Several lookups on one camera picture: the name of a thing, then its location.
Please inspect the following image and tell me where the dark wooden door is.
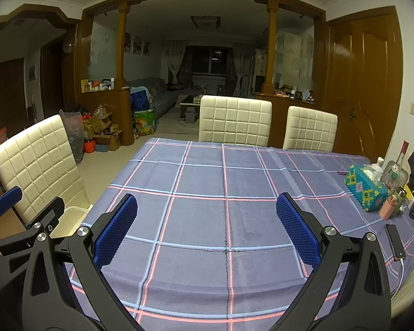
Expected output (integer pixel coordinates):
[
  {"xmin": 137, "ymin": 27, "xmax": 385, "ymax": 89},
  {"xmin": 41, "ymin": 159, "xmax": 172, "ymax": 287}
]
[{"xmin": 0, "ymin": 58, "xmax": 25, "ymax": 139}]

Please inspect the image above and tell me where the row of small shelf bottles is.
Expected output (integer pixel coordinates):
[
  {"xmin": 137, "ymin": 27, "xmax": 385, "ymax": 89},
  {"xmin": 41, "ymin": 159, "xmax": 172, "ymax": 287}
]
[{"xmin": 81, "ymin": 77, "xmax": 116, "ymax": 93}]

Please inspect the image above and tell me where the green printed bag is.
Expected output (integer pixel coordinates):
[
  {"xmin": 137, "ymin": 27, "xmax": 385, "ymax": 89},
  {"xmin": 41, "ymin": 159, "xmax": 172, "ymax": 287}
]
[{"xmin": 134, "ymin": 108, "xmax": 157, "ymax": 138}]

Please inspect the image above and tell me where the black phone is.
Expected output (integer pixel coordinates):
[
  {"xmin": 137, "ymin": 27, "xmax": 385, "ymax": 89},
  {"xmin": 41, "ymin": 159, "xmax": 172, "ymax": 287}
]
[{"xmin": 384, "ymin": 224, "xmax": 407, "ymax": 262}]

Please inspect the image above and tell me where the clutter on wooden counter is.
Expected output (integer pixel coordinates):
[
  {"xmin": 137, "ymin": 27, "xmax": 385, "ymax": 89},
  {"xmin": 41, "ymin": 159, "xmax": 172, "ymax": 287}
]
[{"xmin": 274, "ymin": 84, "xmax": 315, "ymax": 102}]

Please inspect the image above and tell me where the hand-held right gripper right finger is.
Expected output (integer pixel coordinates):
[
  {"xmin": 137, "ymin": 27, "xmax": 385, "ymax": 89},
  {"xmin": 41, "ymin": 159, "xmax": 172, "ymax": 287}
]
[{"xmin": 269, "ymin": 193, "xmax": 392, "ymax": 331}]

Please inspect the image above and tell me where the pink thermos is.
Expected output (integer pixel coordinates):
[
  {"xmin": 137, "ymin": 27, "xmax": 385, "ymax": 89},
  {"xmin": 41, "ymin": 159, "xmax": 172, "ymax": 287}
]
[{"xmin": 379, "ymin": 195, "xmax": 399, "ymax": 220}]

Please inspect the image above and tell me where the pile of cardboard boxes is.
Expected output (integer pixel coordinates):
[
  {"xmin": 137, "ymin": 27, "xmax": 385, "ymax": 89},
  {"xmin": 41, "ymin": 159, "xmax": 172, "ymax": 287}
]
[{"xmin": 84, "ymin": 108, "xmax": 124, "ymax": 151}]

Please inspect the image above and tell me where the dark window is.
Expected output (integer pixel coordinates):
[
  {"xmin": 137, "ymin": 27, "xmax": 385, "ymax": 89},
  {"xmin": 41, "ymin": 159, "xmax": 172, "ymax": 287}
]
[{"xmin": 188, "ymin": 46, "xmax": 234, "ymax": 77}]

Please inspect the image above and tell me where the grey sofa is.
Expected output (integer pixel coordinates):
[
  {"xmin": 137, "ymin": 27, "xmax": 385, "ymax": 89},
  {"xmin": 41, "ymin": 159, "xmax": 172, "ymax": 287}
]
[{"xmin": 126, "ymin": 78, "xmax": 194, "ymax": 118}]

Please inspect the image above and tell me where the coffee table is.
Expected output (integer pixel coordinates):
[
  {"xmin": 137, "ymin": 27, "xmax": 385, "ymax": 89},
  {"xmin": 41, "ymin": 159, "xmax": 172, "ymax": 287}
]
[{"xmin": 179, "ymin": 94, "xmax": 203, "ymax": 124}]

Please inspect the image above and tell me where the wooden double door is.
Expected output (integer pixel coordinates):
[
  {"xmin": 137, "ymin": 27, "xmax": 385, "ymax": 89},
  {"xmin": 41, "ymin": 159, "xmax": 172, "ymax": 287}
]
[{"xmin": 322, "ymin": 5, "xmax": 406, "ymax": 161}]

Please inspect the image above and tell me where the grey plastic bag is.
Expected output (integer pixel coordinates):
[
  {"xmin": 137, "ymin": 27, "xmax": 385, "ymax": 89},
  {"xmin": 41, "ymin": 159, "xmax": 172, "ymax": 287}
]
[{"xmin": 59, "ymin": 110, "xmax": 87, "ymax": 167}]

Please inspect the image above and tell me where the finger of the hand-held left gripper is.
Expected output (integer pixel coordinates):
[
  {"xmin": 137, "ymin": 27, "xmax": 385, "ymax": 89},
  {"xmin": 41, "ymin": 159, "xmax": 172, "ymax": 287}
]
[
  {"xmin": 0, "ymin": 185, "xmax": 23, "ymax": 242},
  {"xmin": 24, "ymin": 196, "xmax": 65, "ymax": 238}
]

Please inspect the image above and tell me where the rectangular ceiling lamp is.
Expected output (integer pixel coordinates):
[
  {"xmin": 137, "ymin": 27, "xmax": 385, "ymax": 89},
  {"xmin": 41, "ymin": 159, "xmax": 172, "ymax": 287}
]
[{"xmin": 190, "ymin": 15, "xmax": 222, "ymax": 28}]

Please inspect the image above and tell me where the green thermos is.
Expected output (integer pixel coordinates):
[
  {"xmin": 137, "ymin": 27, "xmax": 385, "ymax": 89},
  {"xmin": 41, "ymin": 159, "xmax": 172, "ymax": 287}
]
[{"xmin": 393, "ymin": 186, "xmax": 407, "ymax": 216}]

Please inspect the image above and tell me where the row of wall pictures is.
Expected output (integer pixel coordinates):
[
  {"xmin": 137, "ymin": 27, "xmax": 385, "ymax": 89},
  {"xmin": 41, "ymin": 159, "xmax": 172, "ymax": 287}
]
[{"xmin": 124, "ymin": 33, "xmax": 153, "ymax": 56}]

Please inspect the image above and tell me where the blue plaid tablecloth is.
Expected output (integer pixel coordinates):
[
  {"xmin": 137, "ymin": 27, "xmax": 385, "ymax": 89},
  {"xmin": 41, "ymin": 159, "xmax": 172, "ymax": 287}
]
[{"xmin": 64, "ymin": 137, "xmax": 414, "ymax": 331}]

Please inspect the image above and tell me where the white plastic bin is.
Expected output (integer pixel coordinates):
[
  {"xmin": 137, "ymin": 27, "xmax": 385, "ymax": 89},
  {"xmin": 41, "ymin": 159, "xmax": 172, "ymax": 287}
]
[{"xmin": 49, "ymin": 205, "xmax": 94, "ymax": 239}]

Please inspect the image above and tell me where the blue bag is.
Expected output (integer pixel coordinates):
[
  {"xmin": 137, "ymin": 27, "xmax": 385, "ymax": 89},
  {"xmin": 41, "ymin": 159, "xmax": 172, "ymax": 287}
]
[{"xmin": 130, "ymin": 88, "xmax": 151, "ymax": 111}]

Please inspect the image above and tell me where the patterned curtain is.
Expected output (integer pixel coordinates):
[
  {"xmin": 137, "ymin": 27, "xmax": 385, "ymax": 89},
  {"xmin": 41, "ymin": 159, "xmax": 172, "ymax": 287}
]
[
  {"xmin": 232, "ymin": 41, "xmax": 256, "ymax": 98},
  {"xmin": 162, "ymin": 39, "xmax": 187, "ymax": 84}
]

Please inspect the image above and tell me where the beaded turquoise tissue box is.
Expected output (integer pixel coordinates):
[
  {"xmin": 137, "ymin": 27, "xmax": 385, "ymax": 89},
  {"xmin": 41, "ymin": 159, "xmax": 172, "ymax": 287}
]
[{"xmin": 344, "ymin": 164, "xmax": 389, "ymax": 212}]

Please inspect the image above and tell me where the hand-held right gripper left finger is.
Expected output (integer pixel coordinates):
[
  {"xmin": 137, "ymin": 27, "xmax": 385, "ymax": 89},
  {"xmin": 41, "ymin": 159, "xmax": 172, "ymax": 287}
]
[{"xmin": 22, "ymin": 193, "xmax": 145, "ymax": 331}]

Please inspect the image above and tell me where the wooden archway partition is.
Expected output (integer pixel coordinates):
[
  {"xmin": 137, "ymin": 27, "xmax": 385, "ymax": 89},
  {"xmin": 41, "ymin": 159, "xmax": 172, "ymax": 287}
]
[{"xmin": 73, "ymin": 0, "xmax": 327, "ymax": 147}]

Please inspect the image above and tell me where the white plastic bottle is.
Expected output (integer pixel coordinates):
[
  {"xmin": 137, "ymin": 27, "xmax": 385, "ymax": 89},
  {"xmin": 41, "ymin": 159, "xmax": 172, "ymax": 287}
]
[{"xmin": 370, "ymin": 157, "xmax": 386, "ymax": 182}]

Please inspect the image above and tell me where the glass bottle with red cap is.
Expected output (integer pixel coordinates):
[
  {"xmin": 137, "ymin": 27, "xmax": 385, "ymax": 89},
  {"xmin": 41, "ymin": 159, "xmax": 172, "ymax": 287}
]
[{"xmin": 382, "ymin": 141, "xmax": 411, "ymax": 191}]

